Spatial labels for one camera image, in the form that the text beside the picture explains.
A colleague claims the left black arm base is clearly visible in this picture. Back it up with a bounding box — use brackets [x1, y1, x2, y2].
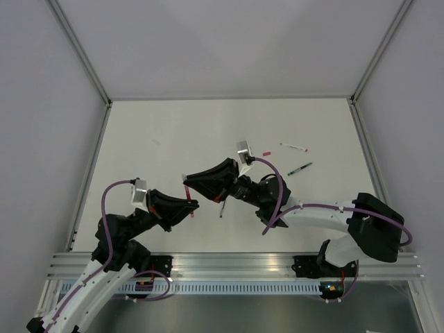
[135, 255, 173, 278]

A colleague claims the blue gel pen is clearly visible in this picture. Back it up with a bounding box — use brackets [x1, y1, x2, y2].
[219, 199, 227, 219]

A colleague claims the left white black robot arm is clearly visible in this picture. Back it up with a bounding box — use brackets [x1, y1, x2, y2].
[26, 189, 199, 332]

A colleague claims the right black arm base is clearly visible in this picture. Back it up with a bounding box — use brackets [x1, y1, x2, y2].
[291, 255, 357, 279]

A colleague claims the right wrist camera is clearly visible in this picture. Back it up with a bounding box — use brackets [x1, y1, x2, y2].
[237, 140, 254, 176]

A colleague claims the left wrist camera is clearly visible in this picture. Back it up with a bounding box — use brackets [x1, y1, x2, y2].
[130, 178, 148, 212]

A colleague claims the left aluminium frame post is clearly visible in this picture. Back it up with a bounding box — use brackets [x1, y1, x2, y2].
[45, 0, 112, 107]

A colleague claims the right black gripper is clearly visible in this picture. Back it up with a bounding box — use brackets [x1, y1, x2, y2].
[183, 158, 264, 208]

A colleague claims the aluminium mounting rail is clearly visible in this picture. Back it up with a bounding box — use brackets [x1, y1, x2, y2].
[46, 253, 425, 281]

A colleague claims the right aluminium frame post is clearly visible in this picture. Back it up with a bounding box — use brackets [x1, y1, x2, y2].
[350, 0, 416, 104]

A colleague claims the red gel pen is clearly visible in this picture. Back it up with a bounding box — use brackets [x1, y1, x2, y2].
[182, 173, 195, 218]

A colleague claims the white slotted cable duct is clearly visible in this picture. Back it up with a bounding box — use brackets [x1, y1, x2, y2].
[60, 280, 321, 296]

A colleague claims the green pen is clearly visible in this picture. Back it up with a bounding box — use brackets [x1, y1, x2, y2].
[287, 162, 313, 176]

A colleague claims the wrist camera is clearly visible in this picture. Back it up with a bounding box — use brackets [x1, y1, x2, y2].
[130, 178, 148, 212]
[237, 140, 254, 176]

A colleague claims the white red-tipped marker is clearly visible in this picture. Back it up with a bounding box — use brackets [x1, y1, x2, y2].
[280, 142, 308, 153]

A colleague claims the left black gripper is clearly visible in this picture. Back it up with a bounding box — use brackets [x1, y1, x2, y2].
[124, 187, 199, 240]

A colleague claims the aluminium frame post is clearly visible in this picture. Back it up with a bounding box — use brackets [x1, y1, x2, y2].
[45, 0, 112, 107]
[350, 0, 416, 104]

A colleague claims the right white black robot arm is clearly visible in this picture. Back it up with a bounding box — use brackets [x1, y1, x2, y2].
[183, 158, 407, 276]

